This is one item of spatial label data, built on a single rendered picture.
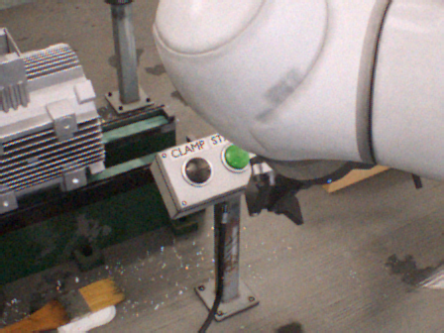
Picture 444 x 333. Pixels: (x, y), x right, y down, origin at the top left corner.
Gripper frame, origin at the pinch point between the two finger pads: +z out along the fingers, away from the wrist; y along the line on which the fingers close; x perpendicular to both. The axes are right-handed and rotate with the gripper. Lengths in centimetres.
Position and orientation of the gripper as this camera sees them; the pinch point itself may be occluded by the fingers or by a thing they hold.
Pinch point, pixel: (354, 191)
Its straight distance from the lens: 70.9
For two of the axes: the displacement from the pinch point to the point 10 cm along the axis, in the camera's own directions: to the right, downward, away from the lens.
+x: 1.9, 9.1, -3.7
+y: -9.1, 3.0, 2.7
